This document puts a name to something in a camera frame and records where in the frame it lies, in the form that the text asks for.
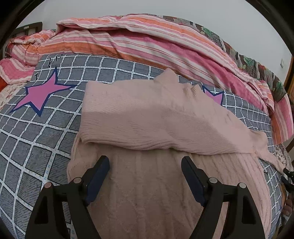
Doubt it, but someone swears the pink knit sweater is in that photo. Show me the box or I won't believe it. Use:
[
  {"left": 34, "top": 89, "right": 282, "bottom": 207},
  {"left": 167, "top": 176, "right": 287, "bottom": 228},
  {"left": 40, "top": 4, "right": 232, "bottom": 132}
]
[{"left": 67, "top": 69, "right": 283, "bottom": 238}]

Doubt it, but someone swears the multicolour patterned blanket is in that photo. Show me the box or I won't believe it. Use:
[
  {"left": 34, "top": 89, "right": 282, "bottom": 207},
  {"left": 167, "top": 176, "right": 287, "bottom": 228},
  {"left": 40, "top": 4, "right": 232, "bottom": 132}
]
[{"left": 162, "top": 15, "right": 286, "bottom": 102}]

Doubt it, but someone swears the wooden bed footboard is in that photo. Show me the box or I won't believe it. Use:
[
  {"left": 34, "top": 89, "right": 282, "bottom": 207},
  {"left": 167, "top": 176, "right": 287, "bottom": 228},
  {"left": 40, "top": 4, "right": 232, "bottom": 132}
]
[{"left": 284, "top": 57, "right": 293, "bottom": 94}]

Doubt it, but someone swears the floral white bedsheet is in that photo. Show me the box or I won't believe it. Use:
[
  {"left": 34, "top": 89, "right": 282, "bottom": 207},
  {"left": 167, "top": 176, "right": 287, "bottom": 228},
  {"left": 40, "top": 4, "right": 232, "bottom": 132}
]
[{"left": 0, "top": 82, "right": 27, "bottom": 109}]

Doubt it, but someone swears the red pillow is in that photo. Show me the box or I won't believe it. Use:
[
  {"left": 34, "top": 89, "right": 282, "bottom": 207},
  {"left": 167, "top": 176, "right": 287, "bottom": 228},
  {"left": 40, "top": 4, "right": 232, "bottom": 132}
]
[{"left": 0, "top": 77, "right": 8, "bottom": 92}]

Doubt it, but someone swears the pink orange striped quilt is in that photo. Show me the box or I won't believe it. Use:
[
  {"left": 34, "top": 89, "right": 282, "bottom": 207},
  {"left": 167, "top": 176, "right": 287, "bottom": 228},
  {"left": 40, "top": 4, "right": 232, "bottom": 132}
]
[{"left": 1, "top": 14, "right": 293, "bottom": 144}]

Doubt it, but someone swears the dark wooden headboard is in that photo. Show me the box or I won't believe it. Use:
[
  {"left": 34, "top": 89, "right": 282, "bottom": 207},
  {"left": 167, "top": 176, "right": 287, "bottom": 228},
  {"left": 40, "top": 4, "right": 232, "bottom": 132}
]
[{"left": 2, "top": 21, "right": 43, "bottom": 58}]

